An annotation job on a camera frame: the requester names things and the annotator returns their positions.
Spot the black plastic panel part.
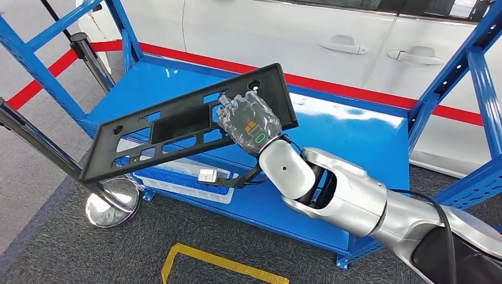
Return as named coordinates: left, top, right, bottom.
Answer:
left=79, top=63, right=299, bottom=184

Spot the blue metal shelf rack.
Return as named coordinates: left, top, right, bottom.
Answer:
left=0, top=0, right=502, bottom=270

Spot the white plastic bin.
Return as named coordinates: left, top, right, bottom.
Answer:
left=135, top=176, right=236, bottom=205

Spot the white car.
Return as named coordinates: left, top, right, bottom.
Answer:
left=76, top=0, right=502, bottom=179

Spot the red barrier belt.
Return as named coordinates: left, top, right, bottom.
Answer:
left=7, top=49, right=79, bottom=111
left=89, top=40, right=484, bottom=127

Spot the yellow floor tape outline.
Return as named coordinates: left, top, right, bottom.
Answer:
left=161, top=243, right=290, bottom=284

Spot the thin black camera cable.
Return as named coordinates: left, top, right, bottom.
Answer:
left=234, top=177, right=268, bottom=188

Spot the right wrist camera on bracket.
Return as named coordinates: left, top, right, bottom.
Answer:
left=197, top=163, right=268, bottom=190

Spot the chrome stanchion post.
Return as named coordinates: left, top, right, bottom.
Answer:
left=70, top=32, right=117, bottom=93
left=0, top=98, right=141, bottom=229

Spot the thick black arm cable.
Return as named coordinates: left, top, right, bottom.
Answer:
left=388, top=189, right=458, bottom=284

